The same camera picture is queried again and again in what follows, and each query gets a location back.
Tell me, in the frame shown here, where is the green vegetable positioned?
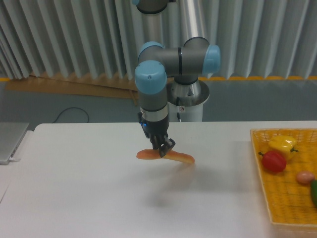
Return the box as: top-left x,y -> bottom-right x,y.
310,180 -> 317,207

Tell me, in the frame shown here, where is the silver laptop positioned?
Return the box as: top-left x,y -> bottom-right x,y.
0,122 -> 29,165

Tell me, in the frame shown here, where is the white laptop cable plug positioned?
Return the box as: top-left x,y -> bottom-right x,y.
9,157 -> 21,162

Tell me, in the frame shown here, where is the orange baguette bread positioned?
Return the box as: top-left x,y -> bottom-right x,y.
136,149 -> 195,164

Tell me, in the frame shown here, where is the yellow woven basket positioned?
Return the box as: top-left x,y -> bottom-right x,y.
251,128 -> 317,228

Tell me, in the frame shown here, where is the red bell pepper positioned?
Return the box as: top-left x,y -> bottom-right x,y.
258,151 -> 287,173

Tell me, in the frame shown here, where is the black floor cable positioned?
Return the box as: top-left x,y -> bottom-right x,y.
51,107 -> 89,123

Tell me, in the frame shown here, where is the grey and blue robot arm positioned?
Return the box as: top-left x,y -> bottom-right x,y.
134,0 -> 221,159

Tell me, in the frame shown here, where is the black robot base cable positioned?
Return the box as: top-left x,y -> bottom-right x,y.
175,97 -> 183,122

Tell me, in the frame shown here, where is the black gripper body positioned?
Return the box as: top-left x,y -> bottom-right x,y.
138,112 -> 169,146

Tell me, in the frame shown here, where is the yellow bell pepper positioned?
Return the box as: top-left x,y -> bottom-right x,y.
268,135 -> 298,161

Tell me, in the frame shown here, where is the pink egg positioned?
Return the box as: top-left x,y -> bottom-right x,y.
296,171 -> 315,184

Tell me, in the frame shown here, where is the brown cardboard sheet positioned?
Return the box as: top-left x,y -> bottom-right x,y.
5,73 -> 138,105

